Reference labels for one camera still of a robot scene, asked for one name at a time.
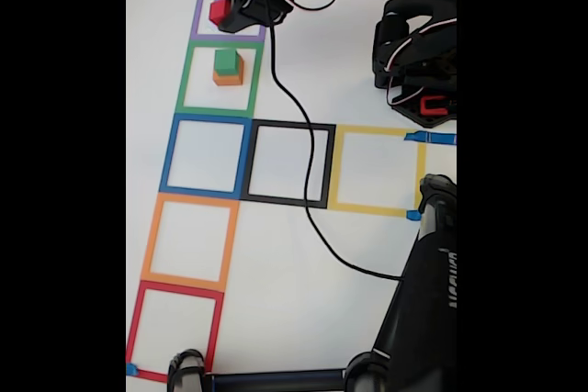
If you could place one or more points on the small red cube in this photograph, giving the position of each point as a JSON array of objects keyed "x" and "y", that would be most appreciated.
[{"x": 219, "y": 10}]

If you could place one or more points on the green cube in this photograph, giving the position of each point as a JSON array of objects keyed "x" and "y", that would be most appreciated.
[{"x": 227, "y": 63}]

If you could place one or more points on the orange cube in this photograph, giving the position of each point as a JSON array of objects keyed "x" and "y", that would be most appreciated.
[{"x": 227, "y": 80}]

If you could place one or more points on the blue tape strip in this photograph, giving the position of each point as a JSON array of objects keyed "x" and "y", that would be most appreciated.
[{"x": 436, "y": 138}]

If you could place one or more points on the small blue tape piece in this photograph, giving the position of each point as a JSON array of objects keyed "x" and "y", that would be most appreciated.
[
  {"x": 132, "y": 369},
  {"x": 413, "y": 215}
]

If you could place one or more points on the black tripod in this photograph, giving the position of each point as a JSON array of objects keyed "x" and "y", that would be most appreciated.
[{"x": 422, "y": 318}]

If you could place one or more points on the purple square frame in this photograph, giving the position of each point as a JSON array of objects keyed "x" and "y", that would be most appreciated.
[{"x": 198, "y": 20}]

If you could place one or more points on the blue square frame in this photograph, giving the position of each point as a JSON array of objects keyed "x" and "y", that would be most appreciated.
[{"x": 197, "y": 191}]

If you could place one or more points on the black square frame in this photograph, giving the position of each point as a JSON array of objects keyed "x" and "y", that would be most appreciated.
[{"x": 285, "y": 200}]

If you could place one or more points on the yellow square frame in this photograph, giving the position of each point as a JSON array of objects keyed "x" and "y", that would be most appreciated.
[{"x": 367, "y": 209}]

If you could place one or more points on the orange square frame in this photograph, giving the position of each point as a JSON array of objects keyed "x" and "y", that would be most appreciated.
[{"x": 184, "y": 280}]

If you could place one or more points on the red square frame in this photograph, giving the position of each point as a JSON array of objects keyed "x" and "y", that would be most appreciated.
[{"x": 179, "y": 290}]

